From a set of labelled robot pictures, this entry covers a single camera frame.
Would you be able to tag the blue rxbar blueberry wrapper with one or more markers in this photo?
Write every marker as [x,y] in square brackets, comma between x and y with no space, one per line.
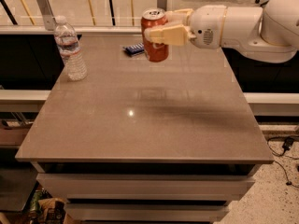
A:
[134,50]

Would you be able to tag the upper grey drawer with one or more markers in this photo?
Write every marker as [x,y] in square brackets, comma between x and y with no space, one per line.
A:
[147,187]

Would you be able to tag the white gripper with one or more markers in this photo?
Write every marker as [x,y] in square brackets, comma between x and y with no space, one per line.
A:
[206,27]

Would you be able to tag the left metal railing bracket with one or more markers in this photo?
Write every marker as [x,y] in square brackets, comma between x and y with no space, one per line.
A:
[47,14]

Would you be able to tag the black power adapter with cable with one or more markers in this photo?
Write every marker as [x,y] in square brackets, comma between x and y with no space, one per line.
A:
[280,146]

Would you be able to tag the red coke can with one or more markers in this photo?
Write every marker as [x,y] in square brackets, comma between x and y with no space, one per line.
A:
[151,17]

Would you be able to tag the clear plastic water bottle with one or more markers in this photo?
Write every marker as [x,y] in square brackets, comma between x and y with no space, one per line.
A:
[69,48]

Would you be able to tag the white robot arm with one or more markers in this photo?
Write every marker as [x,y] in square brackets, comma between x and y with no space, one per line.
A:
[267,34]

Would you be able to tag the brown paper bag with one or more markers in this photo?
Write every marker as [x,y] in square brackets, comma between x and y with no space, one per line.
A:
[52,211]

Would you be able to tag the grey drawer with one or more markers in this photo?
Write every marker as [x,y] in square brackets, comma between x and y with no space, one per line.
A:
[147,187]
[145,213]

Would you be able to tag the lower grey drawer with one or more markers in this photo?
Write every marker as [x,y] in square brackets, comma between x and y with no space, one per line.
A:
[145,213]

